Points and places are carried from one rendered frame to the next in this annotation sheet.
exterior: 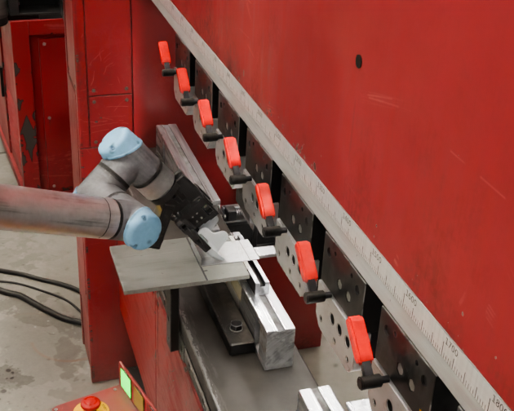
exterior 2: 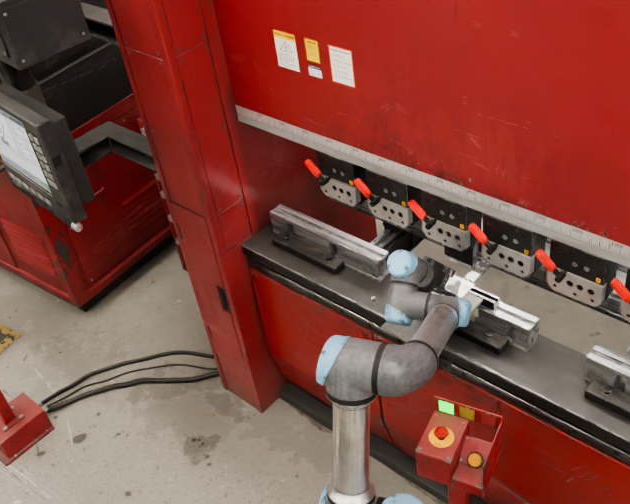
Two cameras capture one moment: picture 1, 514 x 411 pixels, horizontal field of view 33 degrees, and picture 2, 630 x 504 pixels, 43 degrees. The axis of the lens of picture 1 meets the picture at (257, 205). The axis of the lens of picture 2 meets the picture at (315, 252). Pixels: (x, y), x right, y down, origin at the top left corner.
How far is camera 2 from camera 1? 1.31 m
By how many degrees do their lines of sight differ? 22
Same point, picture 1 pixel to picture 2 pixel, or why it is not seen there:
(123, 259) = (401, 331)
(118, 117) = (238, 219)
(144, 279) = not seen: hidden behind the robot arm
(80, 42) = (204, 180)
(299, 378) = (549, 346)
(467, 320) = not seen: outside the picture
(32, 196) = (436, 334)
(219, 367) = (502, 365)
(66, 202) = (443, 324)
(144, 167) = (422, 269)
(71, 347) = (220, 397)
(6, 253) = (91, 353)
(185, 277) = not seen: hidden behind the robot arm
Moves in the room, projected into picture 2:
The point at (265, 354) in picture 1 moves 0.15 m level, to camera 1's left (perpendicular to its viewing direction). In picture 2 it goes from (527, 343) to (486, 366)
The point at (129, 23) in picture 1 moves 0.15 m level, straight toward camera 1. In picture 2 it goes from (231, 147) to (256, 163)
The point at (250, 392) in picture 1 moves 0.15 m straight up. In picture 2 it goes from (536, 371) to (538, 335)
